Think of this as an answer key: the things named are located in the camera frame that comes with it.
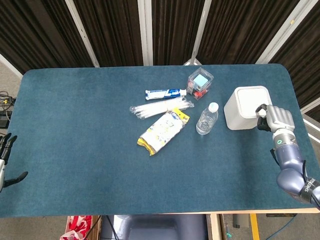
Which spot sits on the clear plastic box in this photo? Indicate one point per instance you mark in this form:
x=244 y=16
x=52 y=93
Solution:
x=200 y=85

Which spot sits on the white metal frame post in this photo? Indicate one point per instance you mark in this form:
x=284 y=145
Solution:
x=145 y=32
x=200 y=32
x=82 y=32
x=282 y=32

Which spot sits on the white lidded trash bin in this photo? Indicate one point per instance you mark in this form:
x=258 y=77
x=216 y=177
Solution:
x=232 y=117

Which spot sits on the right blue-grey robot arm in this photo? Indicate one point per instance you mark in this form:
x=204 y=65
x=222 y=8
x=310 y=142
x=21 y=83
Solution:
x=290 y=157

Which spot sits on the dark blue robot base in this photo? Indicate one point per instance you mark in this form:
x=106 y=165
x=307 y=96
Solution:
x=155 y=227

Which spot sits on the black power box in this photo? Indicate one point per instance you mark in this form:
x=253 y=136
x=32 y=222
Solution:
x=4 y=120

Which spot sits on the blue white toothpaste tube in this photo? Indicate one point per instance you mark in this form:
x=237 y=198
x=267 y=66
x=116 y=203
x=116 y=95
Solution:
x=162 y=94

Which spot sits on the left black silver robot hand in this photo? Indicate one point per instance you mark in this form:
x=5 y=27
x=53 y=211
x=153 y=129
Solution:
x=2 y=170

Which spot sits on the yellow white wipes pack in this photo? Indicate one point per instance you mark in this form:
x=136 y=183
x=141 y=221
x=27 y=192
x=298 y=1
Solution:
x=162 y=131

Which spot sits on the clear plastic water bottle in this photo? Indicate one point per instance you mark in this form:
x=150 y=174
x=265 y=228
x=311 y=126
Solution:
x=207 y=120

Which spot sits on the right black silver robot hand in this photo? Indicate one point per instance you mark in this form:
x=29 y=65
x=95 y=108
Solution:
x=278 y=118

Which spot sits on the blue felt table mat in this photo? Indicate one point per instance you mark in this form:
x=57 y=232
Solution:
x=87 y=137

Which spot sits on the dark brown curtain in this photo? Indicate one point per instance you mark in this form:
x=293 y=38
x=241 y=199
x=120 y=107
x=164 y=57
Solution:
x=115 y=30

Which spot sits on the pack of white straws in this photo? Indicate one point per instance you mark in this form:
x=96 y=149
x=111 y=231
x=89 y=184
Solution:
x=157 y=108

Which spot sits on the light blue cube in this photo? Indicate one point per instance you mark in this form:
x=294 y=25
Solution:
x=201 y=81

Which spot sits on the red white patterned bag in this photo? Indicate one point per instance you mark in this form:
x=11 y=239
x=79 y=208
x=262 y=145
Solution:
x=76 y=226

